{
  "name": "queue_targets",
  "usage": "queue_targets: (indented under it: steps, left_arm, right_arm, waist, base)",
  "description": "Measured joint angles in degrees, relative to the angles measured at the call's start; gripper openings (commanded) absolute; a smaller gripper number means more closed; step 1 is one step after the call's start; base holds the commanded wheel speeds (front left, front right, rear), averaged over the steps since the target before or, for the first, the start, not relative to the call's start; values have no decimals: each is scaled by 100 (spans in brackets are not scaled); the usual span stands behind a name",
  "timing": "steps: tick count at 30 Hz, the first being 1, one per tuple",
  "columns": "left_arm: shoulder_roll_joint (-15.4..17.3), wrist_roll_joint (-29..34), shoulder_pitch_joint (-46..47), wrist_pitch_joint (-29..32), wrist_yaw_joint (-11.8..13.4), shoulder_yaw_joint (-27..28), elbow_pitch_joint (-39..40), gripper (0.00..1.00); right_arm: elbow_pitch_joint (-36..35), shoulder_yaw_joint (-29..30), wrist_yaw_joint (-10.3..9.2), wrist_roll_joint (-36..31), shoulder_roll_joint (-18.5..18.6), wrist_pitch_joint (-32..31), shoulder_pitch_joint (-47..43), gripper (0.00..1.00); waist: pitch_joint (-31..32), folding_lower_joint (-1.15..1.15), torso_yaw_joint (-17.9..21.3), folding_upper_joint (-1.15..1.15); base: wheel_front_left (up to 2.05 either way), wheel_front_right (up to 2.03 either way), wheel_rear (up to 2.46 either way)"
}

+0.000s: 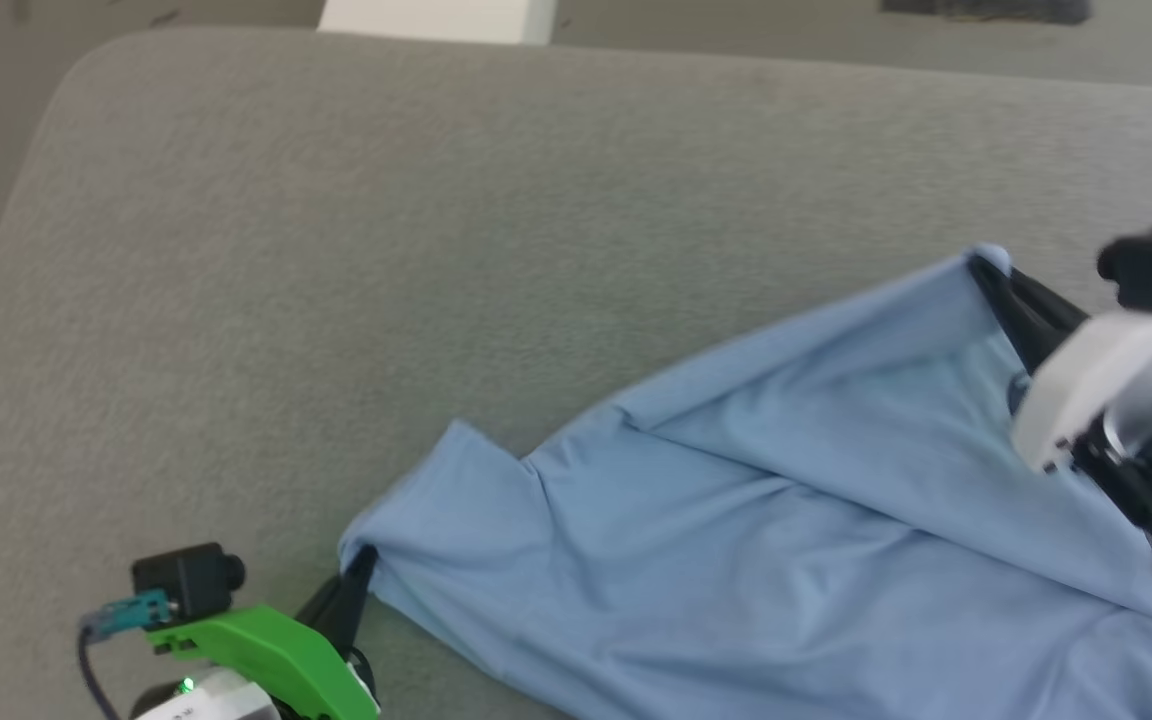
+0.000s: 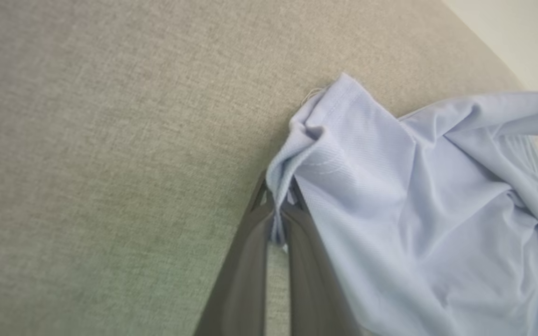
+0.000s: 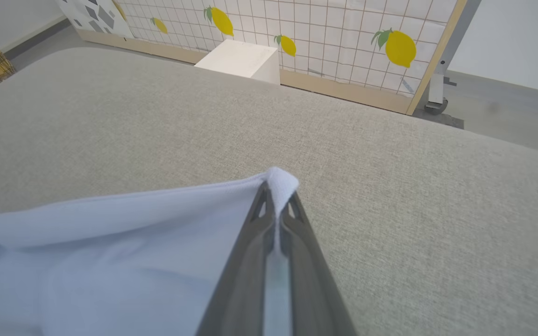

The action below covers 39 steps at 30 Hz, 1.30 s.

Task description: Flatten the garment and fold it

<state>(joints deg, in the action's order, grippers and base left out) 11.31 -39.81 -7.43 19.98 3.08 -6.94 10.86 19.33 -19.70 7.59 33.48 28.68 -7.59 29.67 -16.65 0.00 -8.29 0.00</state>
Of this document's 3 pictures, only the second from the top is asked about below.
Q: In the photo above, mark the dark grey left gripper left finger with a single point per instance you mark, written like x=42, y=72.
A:
x=245, y=280

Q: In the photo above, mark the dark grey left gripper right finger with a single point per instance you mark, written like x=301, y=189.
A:
x=311, y=280

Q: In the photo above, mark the light blue garment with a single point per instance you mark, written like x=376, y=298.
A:
x=428, y=210

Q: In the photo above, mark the grey fabric sofa cushion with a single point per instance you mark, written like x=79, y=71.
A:
x=110, y=163

